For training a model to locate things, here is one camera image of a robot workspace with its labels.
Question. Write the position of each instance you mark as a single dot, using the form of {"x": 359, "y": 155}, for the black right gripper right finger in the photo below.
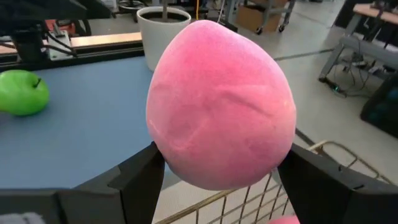
{"x": 329, "y": 196}

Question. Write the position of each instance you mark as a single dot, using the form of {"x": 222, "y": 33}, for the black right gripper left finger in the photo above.
{"x": 124, "y": 196}

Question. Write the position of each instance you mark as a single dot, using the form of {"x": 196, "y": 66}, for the pink peach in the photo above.
{"x": 220, "y": 105}
{"x": 284, "y": 220}

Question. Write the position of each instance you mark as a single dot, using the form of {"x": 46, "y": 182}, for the green apple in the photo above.
{"x": 21, "y": 92}

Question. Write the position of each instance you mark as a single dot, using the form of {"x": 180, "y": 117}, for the black floor box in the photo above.
{"x": 382, "y": 105}

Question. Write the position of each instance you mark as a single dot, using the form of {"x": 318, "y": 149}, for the grey metal workbench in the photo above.
{"x": 363, "y": 43}

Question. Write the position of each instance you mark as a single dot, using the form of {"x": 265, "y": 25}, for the light wood board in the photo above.
{"x": 105, "y": 39}

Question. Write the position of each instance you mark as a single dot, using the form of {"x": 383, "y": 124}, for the white plant pot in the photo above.
{"x": 155, "y": 37}

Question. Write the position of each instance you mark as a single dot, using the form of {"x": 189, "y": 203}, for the cart with cardboard boxes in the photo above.
{"x": 264, "y": 14}

